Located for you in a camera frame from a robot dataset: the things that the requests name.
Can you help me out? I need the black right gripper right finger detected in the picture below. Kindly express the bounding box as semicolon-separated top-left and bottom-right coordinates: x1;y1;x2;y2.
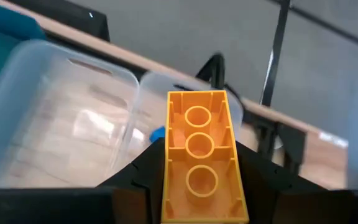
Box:
234;141;358;224

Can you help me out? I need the black aluminium table frame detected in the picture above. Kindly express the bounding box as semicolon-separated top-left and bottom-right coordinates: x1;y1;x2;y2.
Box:
6;0;308;175

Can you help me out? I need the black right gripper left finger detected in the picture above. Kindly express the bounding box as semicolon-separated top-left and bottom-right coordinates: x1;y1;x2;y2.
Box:
0;138;167;224

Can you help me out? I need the clear plastic bin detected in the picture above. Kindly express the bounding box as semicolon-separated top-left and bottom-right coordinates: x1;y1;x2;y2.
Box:
116;70;245;166
0;39;141;190

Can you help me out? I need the long yellow toy brick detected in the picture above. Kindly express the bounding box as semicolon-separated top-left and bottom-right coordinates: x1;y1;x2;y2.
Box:
161;90;250;224

